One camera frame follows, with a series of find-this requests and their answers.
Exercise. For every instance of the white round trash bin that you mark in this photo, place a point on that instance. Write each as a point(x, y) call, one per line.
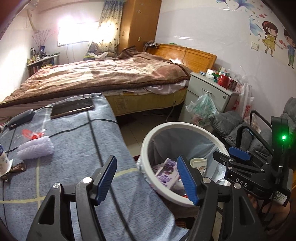
point(148, 171)

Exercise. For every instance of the wooden wardrobe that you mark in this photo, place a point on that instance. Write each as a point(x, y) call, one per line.
point(141, 23)

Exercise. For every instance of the cluttered corner shelf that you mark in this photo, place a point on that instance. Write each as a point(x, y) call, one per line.
point(41, 62)

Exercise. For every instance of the white nightstand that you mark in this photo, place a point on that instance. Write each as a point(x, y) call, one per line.
point(203, 85)

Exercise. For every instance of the blue checked cloth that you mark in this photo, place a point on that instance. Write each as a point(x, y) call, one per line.
point(81, 150)

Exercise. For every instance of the air conditioner pipe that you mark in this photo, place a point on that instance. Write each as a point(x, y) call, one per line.
point(33, 23)

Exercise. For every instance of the red jar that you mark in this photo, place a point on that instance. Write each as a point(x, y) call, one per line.
point(223, 80)

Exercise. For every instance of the decorative dry branches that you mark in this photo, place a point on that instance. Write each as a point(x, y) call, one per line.
point(44, 38)

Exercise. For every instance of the window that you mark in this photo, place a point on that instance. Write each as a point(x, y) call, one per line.
point(76, 33)

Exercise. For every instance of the wooden headboard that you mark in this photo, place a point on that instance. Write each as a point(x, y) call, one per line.
point(189, 56)

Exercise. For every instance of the dark blue glasses case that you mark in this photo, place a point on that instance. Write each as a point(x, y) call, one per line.
point(22, 118)

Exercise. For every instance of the purple printed snack packet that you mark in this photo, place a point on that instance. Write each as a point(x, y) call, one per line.
point(167, 171)

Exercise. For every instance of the white blue printed container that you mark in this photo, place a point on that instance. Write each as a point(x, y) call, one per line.
point(4, 160)

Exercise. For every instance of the black smartphone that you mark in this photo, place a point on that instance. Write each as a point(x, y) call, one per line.
point(71, 107)

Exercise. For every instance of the grey padded jacket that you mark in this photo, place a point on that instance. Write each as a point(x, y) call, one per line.
point(229, 125)

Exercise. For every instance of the white red printed plastic bag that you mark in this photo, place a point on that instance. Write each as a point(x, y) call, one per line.
point(245, 102)

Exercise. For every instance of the white foam net sleeve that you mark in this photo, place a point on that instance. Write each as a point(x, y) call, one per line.
point(35, 147)

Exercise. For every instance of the brown snack wrapper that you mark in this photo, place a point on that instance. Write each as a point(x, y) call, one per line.
point(18, 167)

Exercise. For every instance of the bed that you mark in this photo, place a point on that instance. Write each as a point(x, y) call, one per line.
point(143, 99)

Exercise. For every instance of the green white medicine box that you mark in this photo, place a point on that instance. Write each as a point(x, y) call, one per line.
point(214, 74)

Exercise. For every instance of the white wall socket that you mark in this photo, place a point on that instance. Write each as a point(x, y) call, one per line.
point(254, 45)

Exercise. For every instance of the black metal chair frame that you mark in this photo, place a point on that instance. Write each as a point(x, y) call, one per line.
point(240, 134)

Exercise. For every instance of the cream plastic cup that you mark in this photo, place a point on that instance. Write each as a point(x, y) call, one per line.
point(197, 161)

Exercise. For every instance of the red box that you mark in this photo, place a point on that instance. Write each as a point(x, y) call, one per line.
point(233, 83)

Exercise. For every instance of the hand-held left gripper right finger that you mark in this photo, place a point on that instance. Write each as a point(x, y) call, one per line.
point(187, 182)

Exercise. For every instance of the brown teddy bear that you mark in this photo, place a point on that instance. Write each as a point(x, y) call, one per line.
point(96, 48)

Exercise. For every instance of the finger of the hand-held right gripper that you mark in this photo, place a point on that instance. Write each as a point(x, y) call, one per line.
point(239, 153)
point(231, 163)

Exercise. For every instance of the clear plastic cup red rim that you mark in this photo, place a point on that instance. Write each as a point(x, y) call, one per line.
point(32, 134)

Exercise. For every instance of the patterned curtain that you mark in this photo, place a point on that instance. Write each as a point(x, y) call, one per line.
point(111, 25)

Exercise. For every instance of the cartoon couple wall sticker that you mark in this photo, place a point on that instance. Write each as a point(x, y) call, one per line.
point(270, 37)

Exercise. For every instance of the blue floral wall sticker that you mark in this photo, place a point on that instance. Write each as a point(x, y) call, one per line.
point(240, 3)

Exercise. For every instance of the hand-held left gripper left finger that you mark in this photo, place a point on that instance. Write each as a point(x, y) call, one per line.
point(105, 179)

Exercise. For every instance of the person's right hand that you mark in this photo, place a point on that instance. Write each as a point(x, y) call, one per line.
point(277, 215)

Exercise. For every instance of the light blue bin liner bag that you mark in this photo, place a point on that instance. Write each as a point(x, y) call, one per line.
point(180, 141)

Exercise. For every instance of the brown blanket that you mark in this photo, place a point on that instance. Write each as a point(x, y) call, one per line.
point(92, 74)

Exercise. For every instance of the green printed plastic bag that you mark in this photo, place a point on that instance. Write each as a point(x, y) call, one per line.
point(202, 109)

